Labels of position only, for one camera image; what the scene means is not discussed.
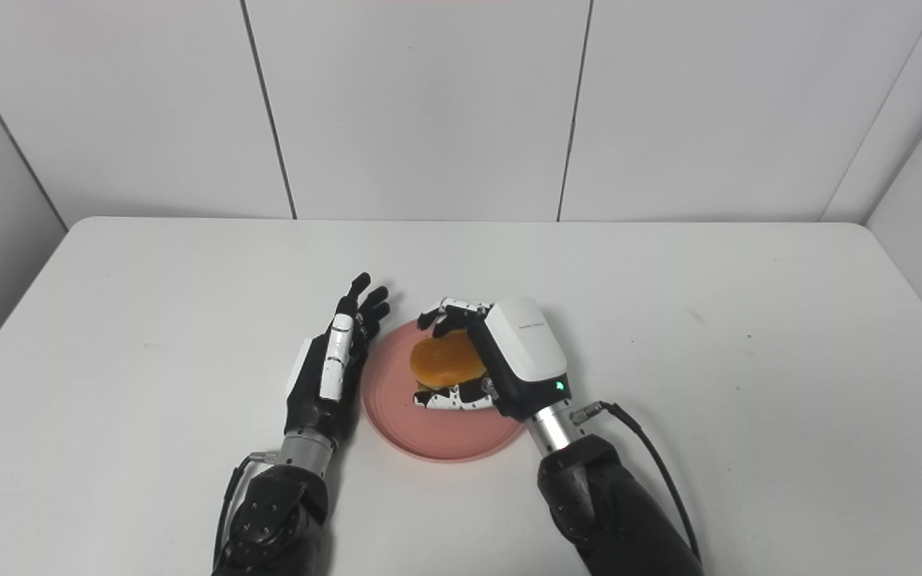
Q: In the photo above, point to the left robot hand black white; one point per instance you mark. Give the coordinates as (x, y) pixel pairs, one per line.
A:
(331, 376)

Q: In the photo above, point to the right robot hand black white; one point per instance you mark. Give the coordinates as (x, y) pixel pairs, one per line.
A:
(517, 360)

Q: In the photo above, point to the toy hamburger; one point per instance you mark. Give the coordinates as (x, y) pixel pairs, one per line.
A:
(445, 360)

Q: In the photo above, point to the pink round plate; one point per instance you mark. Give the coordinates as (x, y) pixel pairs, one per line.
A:
(445, 424)

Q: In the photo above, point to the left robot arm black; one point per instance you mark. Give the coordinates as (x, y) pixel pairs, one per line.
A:
(277, 512)

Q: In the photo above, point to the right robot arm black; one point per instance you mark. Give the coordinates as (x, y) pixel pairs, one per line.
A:
(605, 504)

